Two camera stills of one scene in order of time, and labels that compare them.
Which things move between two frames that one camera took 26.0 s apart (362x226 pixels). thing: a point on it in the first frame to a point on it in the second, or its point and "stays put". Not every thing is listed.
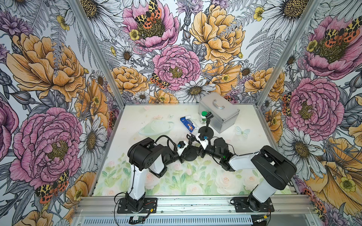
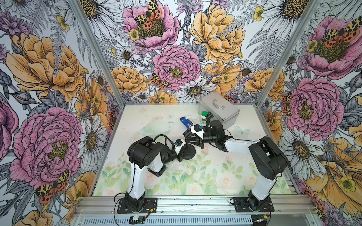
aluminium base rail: [194, 206] stays put
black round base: [191, 154] stays put
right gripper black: [201, 152] to [198, 140]
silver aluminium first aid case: [225, 114] stays put
